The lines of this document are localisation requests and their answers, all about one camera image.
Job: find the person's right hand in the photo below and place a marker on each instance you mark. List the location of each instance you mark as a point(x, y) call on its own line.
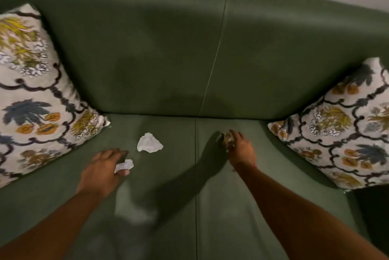
point(241, 150)

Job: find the person's right forearm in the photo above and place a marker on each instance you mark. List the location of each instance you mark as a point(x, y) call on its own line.
point(297, 220)

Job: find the person's left thumb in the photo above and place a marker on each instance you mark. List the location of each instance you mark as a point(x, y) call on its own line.
point(123, 173)

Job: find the person's right fingers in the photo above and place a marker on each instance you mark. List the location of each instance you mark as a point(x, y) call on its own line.
point(234, 139)

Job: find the person's left hand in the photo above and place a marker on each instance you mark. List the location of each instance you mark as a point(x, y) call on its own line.
point(100, 173)

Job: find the small white tissue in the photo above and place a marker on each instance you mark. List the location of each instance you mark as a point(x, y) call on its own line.
point(124, 165)

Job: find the green sofa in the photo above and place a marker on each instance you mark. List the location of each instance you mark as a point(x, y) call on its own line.
point(170, 56)

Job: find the person's left forearm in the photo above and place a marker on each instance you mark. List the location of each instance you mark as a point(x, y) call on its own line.
point(45, 229)

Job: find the small shiny wrapper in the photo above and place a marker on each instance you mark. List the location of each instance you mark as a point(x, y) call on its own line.
point(227, 139)

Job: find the floral patterned cushion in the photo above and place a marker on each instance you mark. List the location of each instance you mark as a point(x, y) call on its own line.
point(343, 135)
point(33, 98)

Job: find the large crumpled white tissue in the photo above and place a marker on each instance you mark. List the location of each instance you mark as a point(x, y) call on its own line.
point(149, 143)

